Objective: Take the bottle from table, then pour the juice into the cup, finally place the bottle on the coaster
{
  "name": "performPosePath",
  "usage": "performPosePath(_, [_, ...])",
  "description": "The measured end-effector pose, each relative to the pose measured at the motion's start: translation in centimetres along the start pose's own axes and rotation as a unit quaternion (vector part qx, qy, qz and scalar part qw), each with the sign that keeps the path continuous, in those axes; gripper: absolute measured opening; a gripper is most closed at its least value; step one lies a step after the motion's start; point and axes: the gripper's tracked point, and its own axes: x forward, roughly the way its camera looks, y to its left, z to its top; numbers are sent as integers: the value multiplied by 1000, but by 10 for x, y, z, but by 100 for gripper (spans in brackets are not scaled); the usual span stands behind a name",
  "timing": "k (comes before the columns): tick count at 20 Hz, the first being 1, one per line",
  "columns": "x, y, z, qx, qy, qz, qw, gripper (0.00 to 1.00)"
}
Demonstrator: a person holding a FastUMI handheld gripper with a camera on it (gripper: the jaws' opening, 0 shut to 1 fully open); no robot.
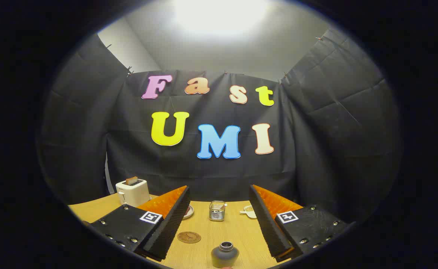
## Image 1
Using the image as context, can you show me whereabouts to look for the wooden table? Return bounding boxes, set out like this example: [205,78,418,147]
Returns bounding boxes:
[68,193,305,269]

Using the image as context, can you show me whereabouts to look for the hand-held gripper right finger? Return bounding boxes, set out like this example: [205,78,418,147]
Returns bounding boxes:
[249,184,354,263]

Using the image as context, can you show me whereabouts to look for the white toaster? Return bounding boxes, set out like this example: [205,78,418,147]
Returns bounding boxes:
[115,179,151,208]

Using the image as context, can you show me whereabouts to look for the round brown coaster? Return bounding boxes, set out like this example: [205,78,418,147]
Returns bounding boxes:
[177,232,201,244]

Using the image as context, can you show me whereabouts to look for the metal wire basket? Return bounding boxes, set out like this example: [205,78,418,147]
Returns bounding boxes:
[209,201,227,222]

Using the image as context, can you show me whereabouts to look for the silver juice bottle green label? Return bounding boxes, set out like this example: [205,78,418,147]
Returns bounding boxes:
[211,241,240,269]

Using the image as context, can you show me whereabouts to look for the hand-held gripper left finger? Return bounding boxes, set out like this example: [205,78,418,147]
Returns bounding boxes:
[88,186,190,262]

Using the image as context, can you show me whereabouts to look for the white divided grain dish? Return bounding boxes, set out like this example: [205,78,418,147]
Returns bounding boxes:
[240,205,257,219]

